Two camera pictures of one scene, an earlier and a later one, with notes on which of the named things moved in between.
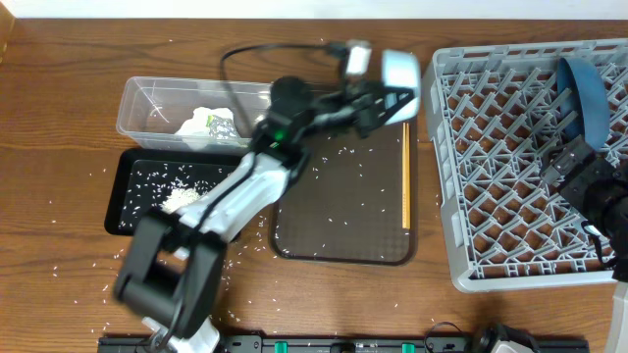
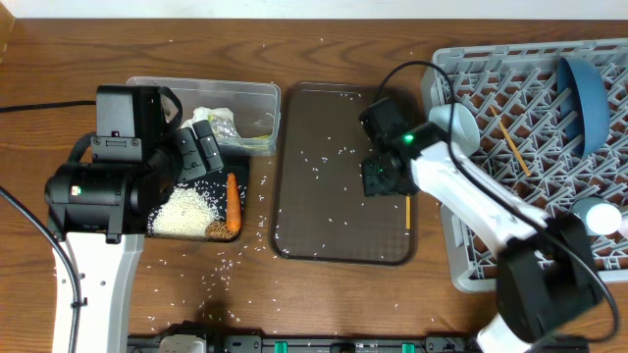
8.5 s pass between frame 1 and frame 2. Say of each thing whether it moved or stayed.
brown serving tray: stayed
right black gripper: moved
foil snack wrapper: stayed
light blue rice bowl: moved
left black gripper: moved
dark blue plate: stayed
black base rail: stayed
